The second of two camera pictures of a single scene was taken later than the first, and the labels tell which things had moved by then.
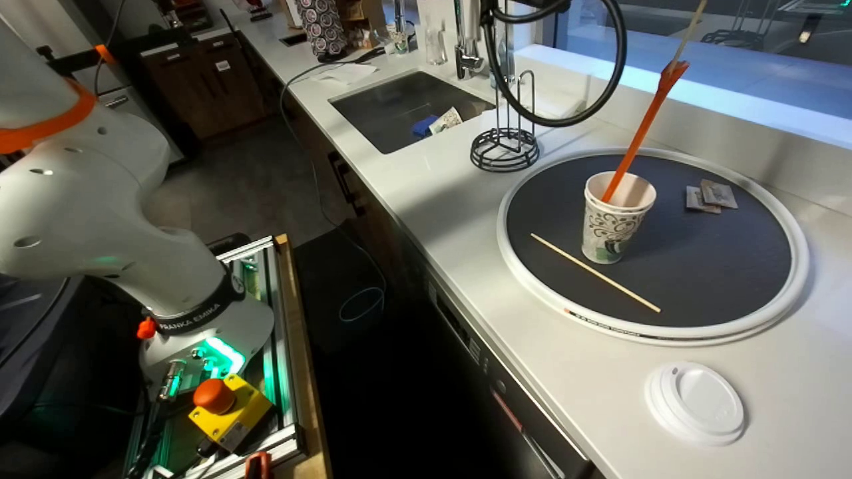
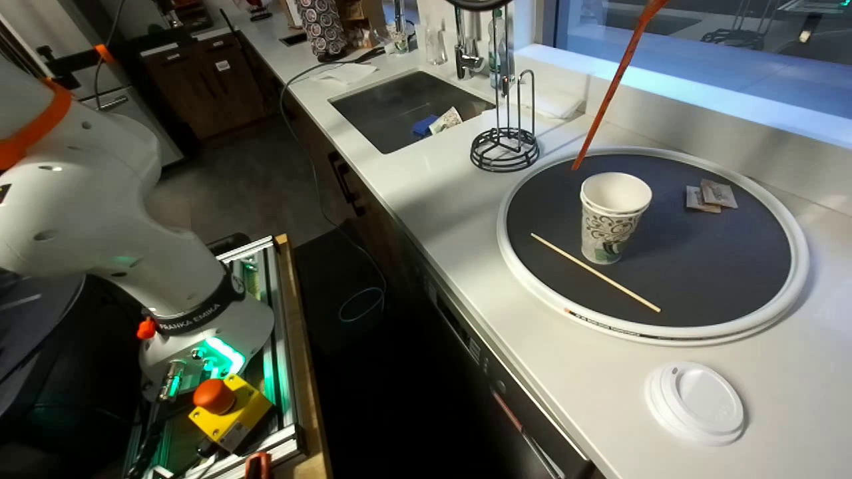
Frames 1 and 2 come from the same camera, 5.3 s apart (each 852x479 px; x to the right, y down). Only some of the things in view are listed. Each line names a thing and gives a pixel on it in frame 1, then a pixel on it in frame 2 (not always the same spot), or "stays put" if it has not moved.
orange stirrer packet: (673, 72) to (617, 84)
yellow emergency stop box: (232, 412) stays put
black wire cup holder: (510, 151) stays put
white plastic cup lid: (695, 402) stays put
